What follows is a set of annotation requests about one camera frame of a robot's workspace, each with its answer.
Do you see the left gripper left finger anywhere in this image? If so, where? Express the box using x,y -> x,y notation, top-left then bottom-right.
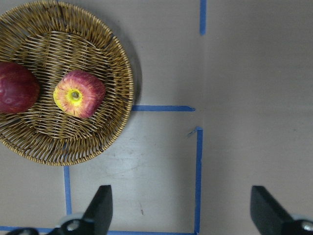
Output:
52,185 -> 113,235

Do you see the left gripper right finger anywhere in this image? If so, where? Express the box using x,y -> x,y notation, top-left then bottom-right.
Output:
250,186 -> 313,235

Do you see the red yellow apple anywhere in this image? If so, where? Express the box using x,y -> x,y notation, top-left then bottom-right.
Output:
53,70 -> 106,118

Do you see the dark red apple in basket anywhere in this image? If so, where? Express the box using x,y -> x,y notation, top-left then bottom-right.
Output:
0,62 -> 40,114

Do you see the woven wicker basket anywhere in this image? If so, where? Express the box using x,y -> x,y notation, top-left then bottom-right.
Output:
0,0 -> 134,165

